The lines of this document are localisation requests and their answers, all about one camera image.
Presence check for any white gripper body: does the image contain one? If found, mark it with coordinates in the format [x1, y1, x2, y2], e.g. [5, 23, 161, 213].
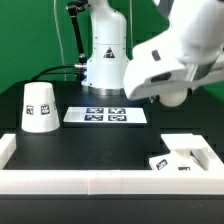
[123, 29, 224, 100]

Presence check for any white lamp bulb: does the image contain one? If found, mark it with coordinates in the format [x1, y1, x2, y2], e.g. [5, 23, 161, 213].
[159, 89, 188, 107]

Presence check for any white lamp base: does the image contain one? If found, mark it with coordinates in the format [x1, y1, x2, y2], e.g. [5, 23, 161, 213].
[149, 133, 224, 172]

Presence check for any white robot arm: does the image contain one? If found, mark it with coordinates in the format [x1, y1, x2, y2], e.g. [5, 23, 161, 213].
[82, 0, 224, 106]

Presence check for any white lamp shade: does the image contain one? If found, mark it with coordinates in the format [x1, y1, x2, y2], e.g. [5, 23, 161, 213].
[21, 82, 60, 133]

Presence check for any white marker tag plate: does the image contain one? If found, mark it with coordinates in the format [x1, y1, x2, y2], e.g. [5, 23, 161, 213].
[64, 107, 147, 124]

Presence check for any black cable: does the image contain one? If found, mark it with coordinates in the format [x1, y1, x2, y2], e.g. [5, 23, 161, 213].
[30, 63, 88, 82]

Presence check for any white U-shaped fence frame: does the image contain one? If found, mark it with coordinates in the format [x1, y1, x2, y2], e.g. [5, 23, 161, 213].
[0, 134, 224, 195]

